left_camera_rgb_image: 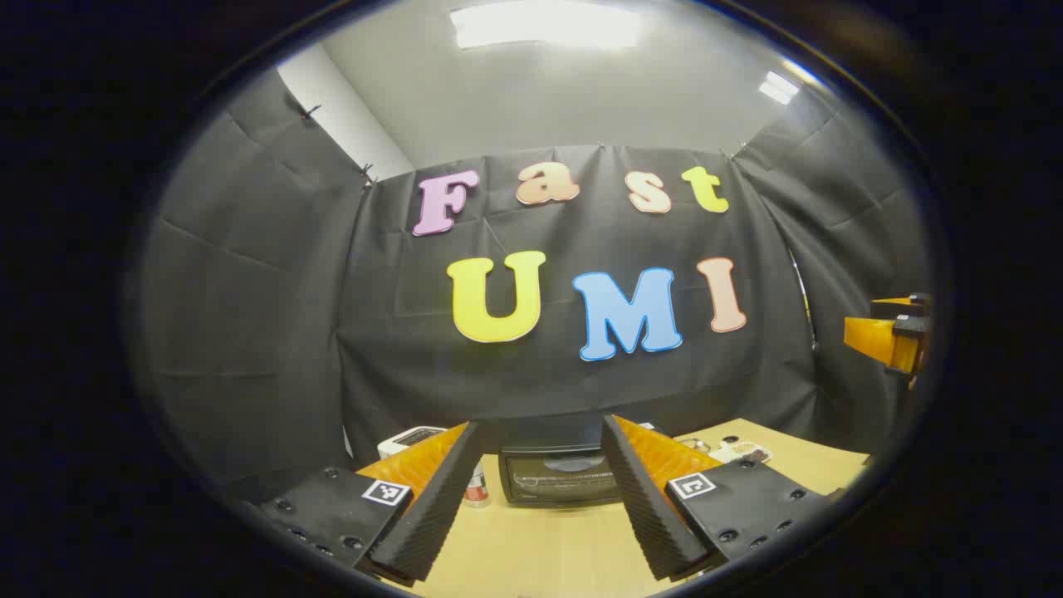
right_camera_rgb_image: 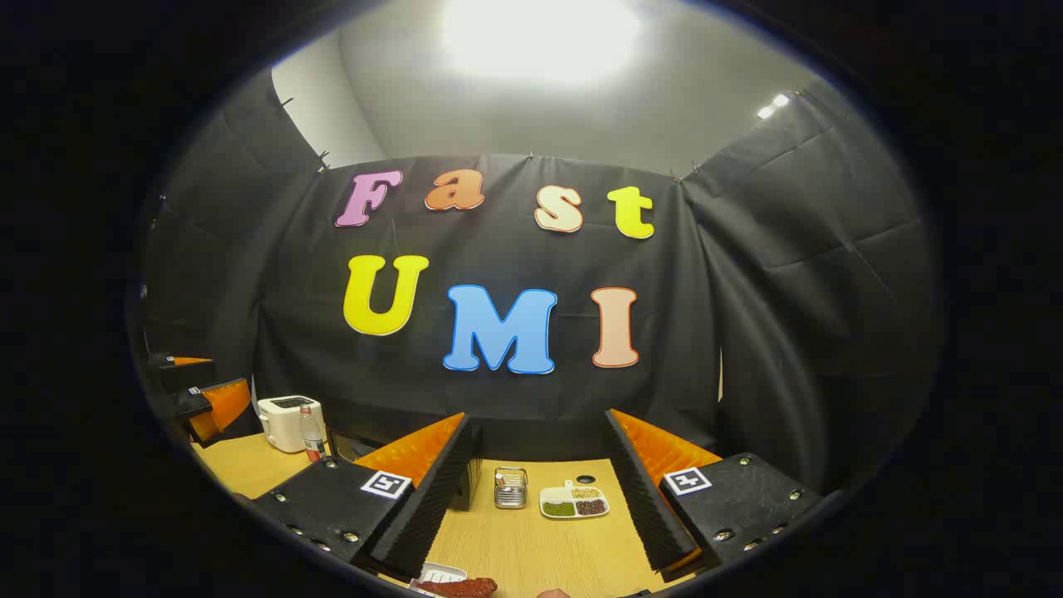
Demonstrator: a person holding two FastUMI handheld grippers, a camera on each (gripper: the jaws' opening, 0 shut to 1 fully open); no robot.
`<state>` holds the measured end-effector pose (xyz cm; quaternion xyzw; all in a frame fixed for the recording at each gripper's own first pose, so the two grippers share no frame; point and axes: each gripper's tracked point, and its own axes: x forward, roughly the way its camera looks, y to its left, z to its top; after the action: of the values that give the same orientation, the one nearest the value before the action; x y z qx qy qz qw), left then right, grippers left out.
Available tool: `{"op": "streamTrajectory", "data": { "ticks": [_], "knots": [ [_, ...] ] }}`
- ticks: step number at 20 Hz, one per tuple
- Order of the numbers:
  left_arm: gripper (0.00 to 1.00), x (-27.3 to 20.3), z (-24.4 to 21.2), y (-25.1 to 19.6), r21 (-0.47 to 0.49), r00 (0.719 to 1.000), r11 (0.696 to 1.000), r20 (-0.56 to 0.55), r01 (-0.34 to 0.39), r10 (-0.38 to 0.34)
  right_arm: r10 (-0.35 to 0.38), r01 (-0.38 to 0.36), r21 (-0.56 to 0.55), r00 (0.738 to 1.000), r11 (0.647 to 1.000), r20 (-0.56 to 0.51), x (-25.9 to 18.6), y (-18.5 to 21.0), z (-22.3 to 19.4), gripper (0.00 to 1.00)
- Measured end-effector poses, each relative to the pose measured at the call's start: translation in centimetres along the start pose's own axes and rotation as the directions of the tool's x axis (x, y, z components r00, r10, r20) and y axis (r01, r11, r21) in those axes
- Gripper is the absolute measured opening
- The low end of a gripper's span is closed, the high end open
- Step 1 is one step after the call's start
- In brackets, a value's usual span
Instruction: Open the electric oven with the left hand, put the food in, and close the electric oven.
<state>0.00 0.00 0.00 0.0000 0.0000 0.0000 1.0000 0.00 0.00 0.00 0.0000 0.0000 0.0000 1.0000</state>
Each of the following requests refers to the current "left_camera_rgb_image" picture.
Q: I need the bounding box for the small ceiling light panel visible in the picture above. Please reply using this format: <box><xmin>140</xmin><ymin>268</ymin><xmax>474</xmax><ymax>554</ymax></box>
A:
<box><xmin>758</xmin><ymin>71</ymin><xmax>800</xmax><ymax>105</ymax></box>

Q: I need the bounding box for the black electric oven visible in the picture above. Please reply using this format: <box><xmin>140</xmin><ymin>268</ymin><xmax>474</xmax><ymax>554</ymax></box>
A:
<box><xmin>497</xmin><ymin>444</ymin><xmax>624</xmax><ymax>508</ymax></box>

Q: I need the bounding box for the white divided dish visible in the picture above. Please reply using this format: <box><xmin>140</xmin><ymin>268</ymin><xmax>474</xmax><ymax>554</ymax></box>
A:
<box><xmin>710</xmin><ymin>439</ymin><xmax>773</xmax><ymax>466</ymax></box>

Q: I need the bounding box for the white toaster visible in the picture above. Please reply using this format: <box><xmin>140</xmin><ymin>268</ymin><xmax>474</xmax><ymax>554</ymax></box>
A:
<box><xmin>378</xmin><ymin>425</ymin><xmax>449</xmax><ymax>459</ymax></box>

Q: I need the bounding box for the large ceiling light panel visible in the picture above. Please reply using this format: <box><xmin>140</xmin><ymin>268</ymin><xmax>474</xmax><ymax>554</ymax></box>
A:
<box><xmin>451</xmin><ymin>0</ymin><xmax>642</xmax><ymax>50</ymax></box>

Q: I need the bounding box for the black backdrop cloth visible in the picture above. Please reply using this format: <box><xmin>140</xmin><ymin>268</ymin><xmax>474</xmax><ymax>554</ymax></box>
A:
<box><xmin>137</xmin><ymin>71</ymin><xmax>931</xmax><ymax>503</ymax></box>

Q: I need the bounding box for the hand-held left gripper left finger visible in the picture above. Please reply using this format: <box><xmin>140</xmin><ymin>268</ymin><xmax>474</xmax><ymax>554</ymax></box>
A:
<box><xmin>241</xmin><ymin>421</ymin><xmax>484</xmax><ymax>584</ymax></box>

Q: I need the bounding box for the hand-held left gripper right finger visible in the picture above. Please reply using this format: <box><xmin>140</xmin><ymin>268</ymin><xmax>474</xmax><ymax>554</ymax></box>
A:
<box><xmin>601</xmin><ymin>414</ymin><xmax>831</xmax><ymax>582</ymax></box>

